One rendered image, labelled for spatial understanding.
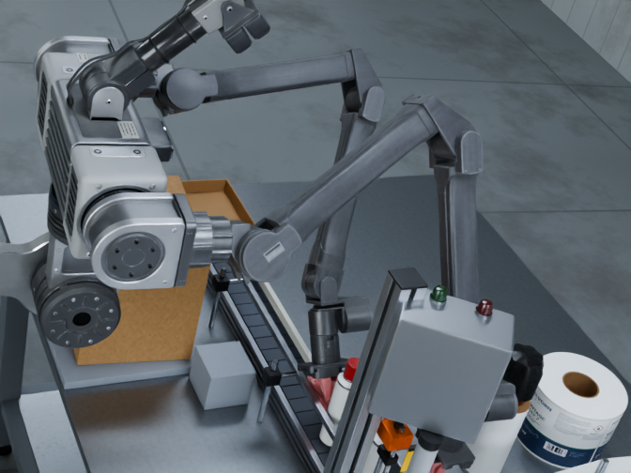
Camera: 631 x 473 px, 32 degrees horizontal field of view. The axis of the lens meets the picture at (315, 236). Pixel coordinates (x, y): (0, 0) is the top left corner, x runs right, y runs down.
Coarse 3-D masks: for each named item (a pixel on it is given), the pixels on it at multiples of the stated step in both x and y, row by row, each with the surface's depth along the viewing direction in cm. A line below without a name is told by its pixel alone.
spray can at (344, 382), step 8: (352, 360) 211; (352, 368) 209; (344, 376) 212; (352, 376) 210; (336, 384) 213; (344, 384) 211; (336, 392) 213; (344, 392) 212; (336, 400) 214; (344, 400) 213; (328, 408) 217; (336, 408) 214; (336, 416) 215; (336, 424) 216; (320, 432) 221; (320, 440) 220; (328, 440) 219
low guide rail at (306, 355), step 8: (264, 288) 253; (272, 296) 250; (272, 304) 250; (280, 304) 248; (280, 312) 246; (288, 320) 244; (288, 328) 243; (296, 328) 242; (296, 336) 240; (296, 344) 240; (304, 344) 238; (304, 352) 237; (304, 360) 237
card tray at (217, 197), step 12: (192, 180) 290; (204, 180) 291; (216, 180) 293; (192, 192) 292; (204, 192) 293; (216, 192) 294; (228, 192) 293; (192, 204) 287; (204, 204) 289; (216, 204) 290; (228, 204) 291; (240, 204) 286; (228, 216) 286; (240, 216) 287
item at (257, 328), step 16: (240, 288) 255; (256, 288) 257; (240, 304) 251; (256, 320) 247; (256, 336) 243; (272, 336) 244; (288, 336) 245; (272, 352) 240; (288, 368) 236; (288, 384) 232; (288, 400) 228; (304, 400) 229; (304, 416) 226; (320, 448) 219
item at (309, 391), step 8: (248, 288) 243; (256, 296) 241; (256, 304) 239; (264, 312) 237; (264, 320) 236; (272, 320) 235; (272, 328) 233; (280, 336) 231; (280, 344) 230; (288, 352) 228; (288, 360) 227; (296, 360) 226; (296, 368) 224; (296, 376) 224; (304, 376) 223; (304, 384) 221; (312, 392) 219; (312, 400) 218; (320, 408) 216; (320, 416) 215; (328, 416) 215; (328, 424) 213; (328, 432) 213
